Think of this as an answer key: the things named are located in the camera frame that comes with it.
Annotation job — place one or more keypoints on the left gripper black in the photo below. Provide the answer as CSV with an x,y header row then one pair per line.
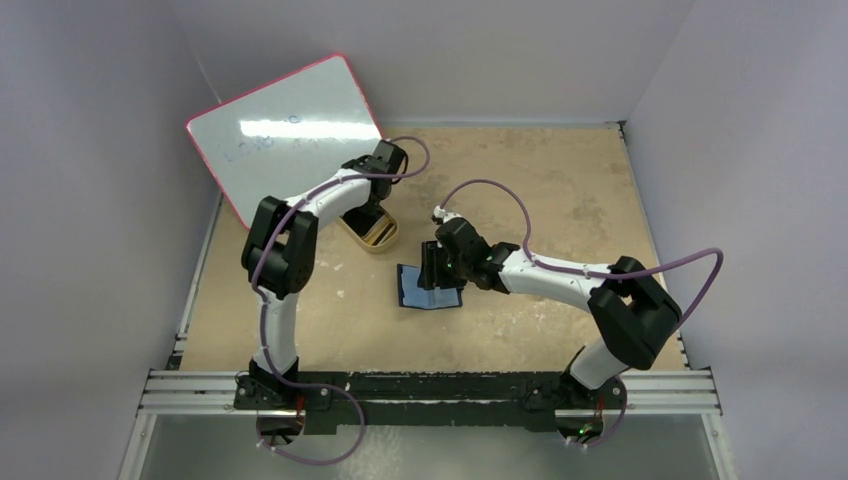
x,y
370,209

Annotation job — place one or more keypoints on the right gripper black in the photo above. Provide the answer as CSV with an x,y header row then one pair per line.
x,y
433,263

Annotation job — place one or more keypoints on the blue leather card holder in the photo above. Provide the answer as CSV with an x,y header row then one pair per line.
x,y
411,296

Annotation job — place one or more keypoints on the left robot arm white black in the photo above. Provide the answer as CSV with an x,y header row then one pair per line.
x,y
280,251

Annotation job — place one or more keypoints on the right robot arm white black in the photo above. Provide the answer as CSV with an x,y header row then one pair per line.
x,y
634,314

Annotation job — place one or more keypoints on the beige oval card tray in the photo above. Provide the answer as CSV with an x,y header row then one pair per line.
x,y
358,236

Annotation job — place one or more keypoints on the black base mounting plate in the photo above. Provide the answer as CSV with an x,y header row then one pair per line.
x,y
538,402

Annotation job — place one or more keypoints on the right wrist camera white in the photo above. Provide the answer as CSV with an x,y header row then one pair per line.
x,y
440,215

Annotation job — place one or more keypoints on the whiteboard with pink frame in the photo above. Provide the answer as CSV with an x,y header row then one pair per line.
x,y
287,136

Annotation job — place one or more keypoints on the aluminium rail frame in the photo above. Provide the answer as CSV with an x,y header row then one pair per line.
x,y
649,393

